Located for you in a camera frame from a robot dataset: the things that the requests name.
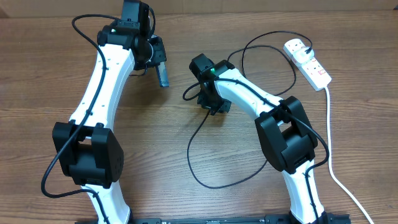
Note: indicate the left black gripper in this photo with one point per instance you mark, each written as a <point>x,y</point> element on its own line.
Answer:
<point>160,55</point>

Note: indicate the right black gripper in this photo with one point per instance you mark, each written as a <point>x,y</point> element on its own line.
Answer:
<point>205,102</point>

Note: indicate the Samsung Galaxy smartphone blue screen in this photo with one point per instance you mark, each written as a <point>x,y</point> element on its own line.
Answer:
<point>162,75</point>

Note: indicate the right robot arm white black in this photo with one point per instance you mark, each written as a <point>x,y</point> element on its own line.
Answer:
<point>286,136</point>

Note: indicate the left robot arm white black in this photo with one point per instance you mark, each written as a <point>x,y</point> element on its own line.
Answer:
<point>86,146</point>

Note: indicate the white charger plug adapter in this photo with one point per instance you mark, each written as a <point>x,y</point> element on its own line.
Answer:
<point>303,55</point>

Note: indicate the white power strip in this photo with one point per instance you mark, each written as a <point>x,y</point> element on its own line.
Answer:
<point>315,74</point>

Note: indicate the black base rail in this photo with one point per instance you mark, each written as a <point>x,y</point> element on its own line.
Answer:
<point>268,219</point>

